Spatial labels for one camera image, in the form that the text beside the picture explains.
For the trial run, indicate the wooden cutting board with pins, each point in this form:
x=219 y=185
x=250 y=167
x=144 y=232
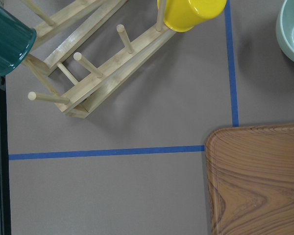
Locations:
x=250 y=174

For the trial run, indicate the green bowl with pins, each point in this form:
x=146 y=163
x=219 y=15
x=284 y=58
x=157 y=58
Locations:
x=285 y=28

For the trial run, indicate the dark green cup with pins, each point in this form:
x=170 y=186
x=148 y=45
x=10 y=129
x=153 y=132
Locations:
x=16 y=41

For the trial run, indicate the yellow cup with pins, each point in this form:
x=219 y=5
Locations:
x=183 y=15

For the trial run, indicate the wooden cup rack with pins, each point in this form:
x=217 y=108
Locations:
x=74 y=84

